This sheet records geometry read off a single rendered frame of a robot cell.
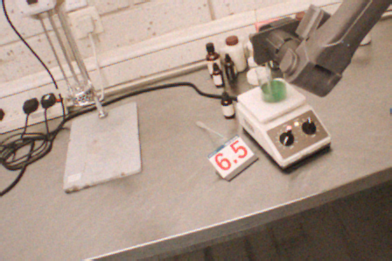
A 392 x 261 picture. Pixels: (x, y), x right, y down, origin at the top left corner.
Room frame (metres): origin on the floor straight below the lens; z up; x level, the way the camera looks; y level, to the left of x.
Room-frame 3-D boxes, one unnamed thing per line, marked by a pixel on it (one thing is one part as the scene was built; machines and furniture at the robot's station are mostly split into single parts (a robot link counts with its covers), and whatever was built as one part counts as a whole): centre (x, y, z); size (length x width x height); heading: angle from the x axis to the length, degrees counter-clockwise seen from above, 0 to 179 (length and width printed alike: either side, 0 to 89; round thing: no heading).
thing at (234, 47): (1.16, 0.03, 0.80); 0.06 x 0.06 x 0.10
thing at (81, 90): (0.93, 0.41, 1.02); 0.07 x 0.07 x 0.25
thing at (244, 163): (0.75, 0.07, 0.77); 0.09 x 0.06 x 0.04; 127
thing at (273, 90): (0.84, -0.05, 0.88); 0.07 x 0.06 x 0.08; 105
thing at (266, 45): (0.75, -0.07, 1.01); 0.10 x 0.07 x 0.07; 107
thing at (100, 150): (0.92, 0.41, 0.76); 0.30 x 0.20 x 0.01; 8
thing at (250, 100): (0.84, -0.03, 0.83); 0.12 x 0.12 x 0.01; 22
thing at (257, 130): (0.82, -0.04, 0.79); 0.22 x 0.13 x 0.08; 22
